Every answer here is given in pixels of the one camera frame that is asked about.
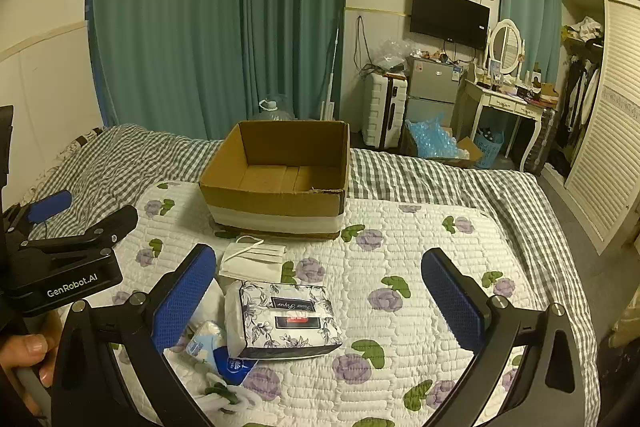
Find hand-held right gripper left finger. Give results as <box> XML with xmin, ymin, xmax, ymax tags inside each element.
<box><xmin>50</xmin><ymin>243</ymin><xmax>218</xmax><ymax>427</ymax></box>

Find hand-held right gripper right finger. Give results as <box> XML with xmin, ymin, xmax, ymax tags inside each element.
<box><xmin>421</xmin><ymin>248</ymin><xmax>586</xmax><ymax>427</ymax></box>

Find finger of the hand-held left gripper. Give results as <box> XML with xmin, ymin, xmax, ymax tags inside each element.
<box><xmin>5</xmin><ymin>190</ymin><xmax>73</xmax><ymax>233</ymax></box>
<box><xmin>20</xmin><ymin>206</ymin><xmax>138</xmax><ymax>265</ymax></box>

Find white plastic bag item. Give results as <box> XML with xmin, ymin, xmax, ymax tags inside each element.
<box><xmin>192</xmin><ymin>276</ymin><xmax>236</xmax><ymax>338</ymax></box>

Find white face mask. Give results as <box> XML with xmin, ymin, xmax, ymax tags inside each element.
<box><xmin>220</xmin><ymin>235</ymin><xmax>288</xmax><ymax>282</ymax></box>

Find blue round packet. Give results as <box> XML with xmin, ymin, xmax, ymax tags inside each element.
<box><xmin>212</xmin><ymin>346</ymin><xmax>258</xmax><ymax>385</ymax></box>

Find floral tissue pack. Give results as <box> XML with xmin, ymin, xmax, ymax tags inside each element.
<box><xmin>224</xmin><ymin>281</ymin><xmax>344</xmax><ymax>360</ymax></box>

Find brown cardboard box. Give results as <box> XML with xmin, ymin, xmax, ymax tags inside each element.
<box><xmin>199</xmin><ymin>120</ymin><xmax>351</xmax><ymax>240</ymax></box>

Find person's left hand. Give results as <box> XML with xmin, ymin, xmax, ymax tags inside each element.
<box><xmin>0</xmin><ymin>334</ymin><xmax>61</xmax><ymax>388</ymax></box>

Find floral quilted mat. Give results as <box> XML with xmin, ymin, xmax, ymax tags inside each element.
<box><xmin>107</xmin><ymin>180</ymin><xmax>531</xmax><ymax>427</ymax></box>

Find brown patterned cloth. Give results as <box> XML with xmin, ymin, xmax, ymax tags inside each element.
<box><xmin>62</xmin><ymin>127</ymin><xmax>105</xmax><ymax>154</ymax></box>

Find open cardboard floor box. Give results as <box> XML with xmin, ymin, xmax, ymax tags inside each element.
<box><xmin>400</xmin><ymin>122</ymin><xmax>485</xmax><ymax>168</ymax></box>

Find blue laundry basket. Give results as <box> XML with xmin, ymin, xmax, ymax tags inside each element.
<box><xmin>474</xmin><ymin>130</ymin><xmax>506</xmax><ymax>169</ymax></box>

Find blue bubble wrap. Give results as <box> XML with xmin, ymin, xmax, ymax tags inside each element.
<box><xmin>406</xmin><ymin>112</ymin><xmax>471</xmax><ymax>160</ymax></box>

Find dark suitcase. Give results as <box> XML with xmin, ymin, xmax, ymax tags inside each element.
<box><xmin>530</xmin><ymin>104</ymin><xmax>558</xmax><ymax>175</ymax></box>

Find white ribbed suitcase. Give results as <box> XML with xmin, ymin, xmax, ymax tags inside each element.
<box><xmin>361</xmin><ymin>72</ymin><xmax>411</xmax><ymax>149</ymax></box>

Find white dressing table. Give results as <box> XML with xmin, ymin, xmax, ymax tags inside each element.
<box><xmin>457</xmin><ymin>74</ymin><xmax>551</xmax><ymax>173</ymax></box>

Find clear water jug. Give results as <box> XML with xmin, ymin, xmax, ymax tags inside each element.
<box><xmin>257</xmin><ymin>94</ymin><xmax>296</xmax><ymax>123</ymax></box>

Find teal curtain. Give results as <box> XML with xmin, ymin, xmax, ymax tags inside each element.
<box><xmin>240</xmin><ymin>0</ymin><xmax>348</xmax><ymax>123</ymax></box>
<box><xmin>497</xmin><ymin>0</ymin><xmax>563</xmax><ymax>83</ymax></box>
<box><xmin>85</xmin><ymin>0</ymin><xmax>248</xmax><ymax>140</ymax></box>

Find silver mini fridge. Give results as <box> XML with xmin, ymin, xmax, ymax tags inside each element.
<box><xmin>405</xmin><ymin>56</ymin><xmax>463</xmax><ymax>133</ymax></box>

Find white mop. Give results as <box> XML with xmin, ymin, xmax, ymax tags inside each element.
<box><xmin>320</xmin><ymin>22</ymin><xmax>343</xmax><ymax>122</ymax></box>

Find hanging clothes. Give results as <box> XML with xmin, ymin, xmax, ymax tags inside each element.
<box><xmin>550</xmin><ymin>54</ymin><xmax>601</xmax><ymax>173</ymax></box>

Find white louvered wardrobe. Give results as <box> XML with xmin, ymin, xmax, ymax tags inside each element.
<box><xmin>564</xmin><ymin>0</ymin><xmax>640</xmax><ymax>255</ymax></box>

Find clear plastic bags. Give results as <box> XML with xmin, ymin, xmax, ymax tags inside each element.
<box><xmin>372</xmin><ymin>38</ymin><xmax>413</xmax><ymax>73</ymax></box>

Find white oval vanity mirror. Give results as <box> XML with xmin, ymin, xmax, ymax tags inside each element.
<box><xmin>486</xmin><ymin>18</ymin><xmax>528</xmax><ymax>77</ymax></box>

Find black television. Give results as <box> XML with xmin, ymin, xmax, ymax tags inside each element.
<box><xmin>410</xmin><ymin>0</ymin><xmax>491</xmax><ymax>50</ymax></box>

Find white crumpled cloth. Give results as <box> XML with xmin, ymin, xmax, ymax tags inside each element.
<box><xmin>570</xmin><ymin>17</ymin><xmax>603</xmax><ymax>40</ymax></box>

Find black wall cable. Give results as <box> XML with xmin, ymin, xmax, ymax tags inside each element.
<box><xmin>354</xmin><ymin>14</ymin><xmax>376</xmax><ymax>78</ymax></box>

